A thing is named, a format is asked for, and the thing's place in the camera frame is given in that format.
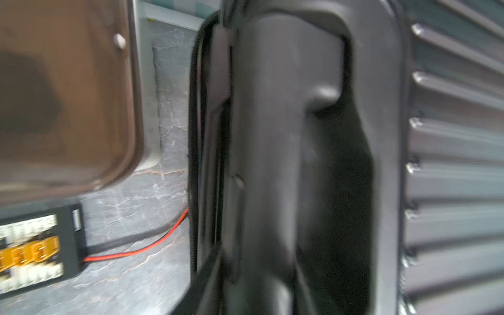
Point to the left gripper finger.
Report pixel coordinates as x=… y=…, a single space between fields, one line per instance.
x=203 y=295

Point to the black hard-shell suitcase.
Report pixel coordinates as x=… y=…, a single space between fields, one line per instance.
x=348 y=156

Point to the black charging board with connectors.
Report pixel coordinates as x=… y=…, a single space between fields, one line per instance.
x=49 y=246

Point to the brown lid white toolbox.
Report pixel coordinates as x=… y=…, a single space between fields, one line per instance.
x=79 y=110

